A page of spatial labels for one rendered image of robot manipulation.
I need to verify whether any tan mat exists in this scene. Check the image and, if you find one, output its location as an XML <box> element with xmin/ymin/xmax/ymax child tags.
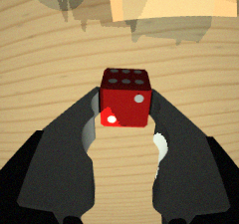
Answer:
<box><xmin>111</xmin><ymin>0</ymin><xmax>237</xmax><ymax>22</ymax></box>

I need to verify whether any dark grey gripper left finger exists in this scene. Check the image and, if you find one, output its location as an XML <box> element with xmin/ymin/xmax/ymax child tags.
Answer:
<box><xmin>0</xmin><ymin>87</ymin><xmax>101</xmax><ymax>224</ymax></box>

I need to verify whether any red die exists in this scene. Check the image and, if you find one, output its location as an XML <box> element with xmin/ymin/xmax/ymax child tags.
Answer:
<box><xmin>100</xmin><ymin>68</ymin><xmax>152</xmax><ymax>127</ymax></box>

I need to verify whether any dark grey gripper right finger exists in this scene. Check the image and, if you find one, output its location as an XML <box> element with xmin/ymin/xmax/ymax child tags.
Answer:
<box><xmin>149</xmin><ymin>89</ymin><xmax>239</xmax><ymax>224</ymax></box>

